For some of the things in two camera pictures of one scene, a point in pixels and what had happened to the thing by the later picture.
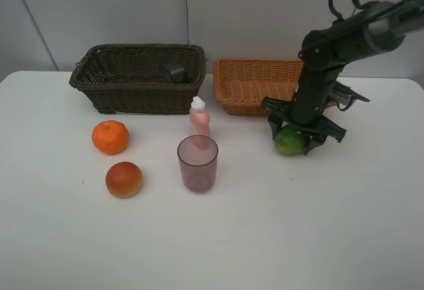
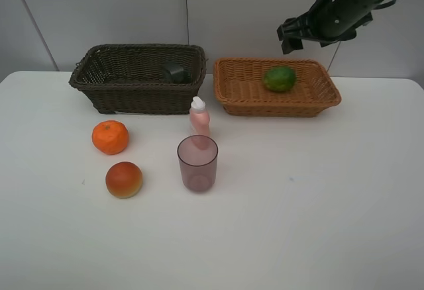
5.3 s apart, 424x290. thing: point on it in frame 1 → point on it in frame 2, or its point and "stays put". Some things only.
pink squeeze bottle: (199, 119) stays put
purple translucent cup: (198, 157) stays put
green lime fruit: (290, 142) → (280, 79)
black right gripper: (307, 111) → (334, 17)
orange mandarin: (110, 137) stays put
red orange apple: (124, 179) stays put
